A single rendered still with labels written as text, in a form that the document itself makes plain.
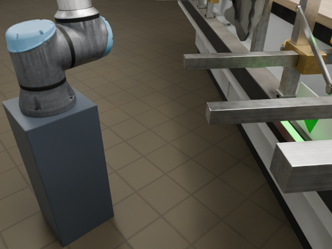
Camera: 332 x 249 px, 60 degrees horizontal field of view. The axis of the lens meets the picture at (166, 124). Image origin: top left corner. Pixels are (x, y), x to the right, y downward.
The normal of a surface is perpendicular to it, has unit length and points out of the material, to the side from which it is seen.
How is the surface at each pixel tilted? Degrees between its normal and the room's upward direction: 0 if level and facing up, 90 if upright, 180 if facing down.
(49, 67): 90
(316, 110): 90
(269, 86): 0
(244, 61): 90
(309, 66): 90
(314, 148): 0
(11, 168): 0
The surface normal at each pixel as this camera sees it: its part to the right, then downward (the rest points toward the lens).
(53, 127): 0.65, 0.42
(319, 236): -1.00, 0.05
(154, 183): 0.00, -0.83
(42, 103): 0.22, 0.22
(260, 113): 0.10, 0.55
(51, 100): 0.54, 0.14
